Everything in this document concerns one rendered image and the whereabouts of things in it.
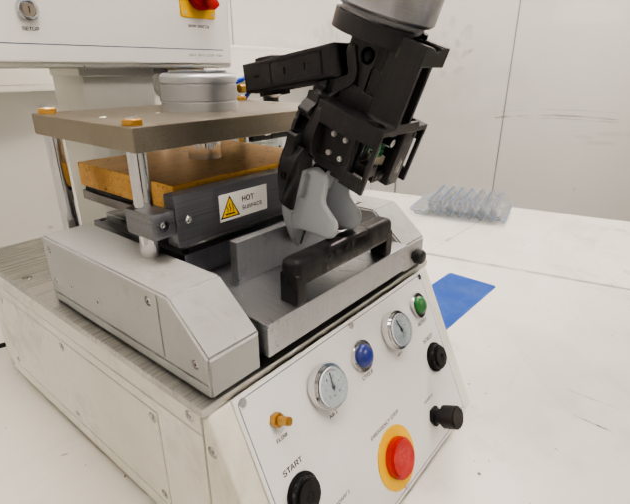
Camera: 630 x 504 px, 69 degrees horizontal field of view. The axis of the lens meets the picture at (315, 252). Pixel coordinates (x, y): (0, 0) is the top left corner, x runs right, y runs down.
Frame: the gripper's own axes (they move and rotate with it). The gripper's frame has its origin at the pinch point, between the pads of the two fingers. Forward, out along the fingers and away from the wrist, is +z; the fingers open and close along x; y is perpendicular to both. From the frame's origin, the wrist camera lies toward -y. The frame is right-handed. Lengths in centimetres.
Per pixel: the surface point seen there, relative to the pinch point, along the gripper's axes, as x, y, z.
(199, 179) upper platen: -7.4, -6.5, -3.6
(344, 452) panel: -6.3, 16.0, 12.3
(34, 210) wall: 1, -62, 35
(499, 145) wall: 241, -44, 44
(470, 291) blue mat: 48, 10, 23
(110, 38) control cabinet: -2.1, -30.5, -8.0
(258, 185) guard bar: -2.1, -4.2, -3.1
